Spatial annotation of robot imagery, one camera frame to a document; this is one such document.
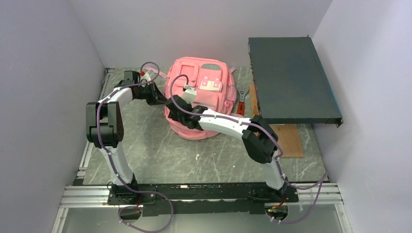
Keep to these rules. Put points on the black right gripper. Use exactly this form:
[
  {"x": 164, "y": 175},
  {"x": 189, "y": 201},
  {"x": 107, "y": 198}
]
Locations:
[{"x": 172, "y": 116}]

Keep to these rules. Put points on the wooden board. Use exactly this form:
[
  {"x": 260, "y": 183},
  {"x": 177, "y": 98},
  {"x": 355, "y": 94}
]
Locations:
[{"x": 288, "y": 136}]

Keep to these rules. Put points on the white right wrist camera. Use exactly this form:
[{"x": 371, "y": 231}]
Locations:
[{"x": 189, "y": 94}]

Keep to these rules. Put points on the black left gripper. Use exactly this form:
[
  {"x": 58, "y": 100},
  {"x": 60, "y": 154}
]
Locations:
[{"x": 157, "y": 97}]

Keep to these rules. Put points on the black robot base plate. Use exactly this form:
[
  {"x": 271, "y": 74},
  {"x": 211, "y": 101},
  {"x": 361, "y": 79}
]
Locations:
[{"x": 201, "y": 198}]

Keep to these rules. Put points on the dark green metal box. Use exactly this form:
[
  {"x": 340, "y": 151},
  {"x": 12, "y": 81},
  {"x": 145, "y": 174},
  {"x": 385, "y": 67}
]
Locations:
[{"x": 291, "y": 84}]

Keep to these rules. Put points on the pink student backpack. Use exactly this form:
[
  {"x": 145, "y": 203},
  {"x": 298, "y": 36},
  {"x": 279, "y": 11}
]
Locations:
[{"x": 215, "y": 86}]

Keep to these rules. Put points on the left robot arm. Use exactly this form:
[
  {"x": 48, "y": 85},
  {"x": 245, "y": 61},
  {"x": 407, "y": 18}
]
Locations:
[{"x": 104, "y": 125}]

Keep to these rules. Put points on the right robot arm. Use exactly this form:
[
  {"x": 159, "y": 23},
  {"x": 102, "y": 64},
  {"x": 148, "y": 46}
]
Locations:
[{"x": 260, "y": 141}]

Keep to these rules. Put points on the red handled wrench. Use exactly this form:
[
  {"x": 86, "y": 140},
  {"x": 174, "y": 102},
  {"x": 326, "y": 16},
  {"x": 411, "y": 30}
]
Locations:
[{"x": 242, "y": 91}]

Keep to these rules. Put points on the aluminium frame rail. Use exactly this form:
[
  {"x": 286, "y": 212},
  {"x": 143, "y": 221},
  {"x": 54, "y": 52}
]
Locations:
[{"x": 96, "y": 196}]

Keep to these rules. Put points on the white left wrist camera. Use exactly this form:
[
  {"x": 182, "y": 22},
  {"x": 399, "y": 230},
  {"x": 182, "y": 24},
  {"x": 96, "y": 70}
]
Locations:
[{"x": 147, "y": 76}]

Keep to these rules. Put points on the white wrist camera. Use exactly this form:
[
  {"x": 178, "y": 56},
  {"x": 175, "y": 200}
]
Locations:
[
  {"x": 189, "y": 94},
  {"x": 147, "y": 76}
]

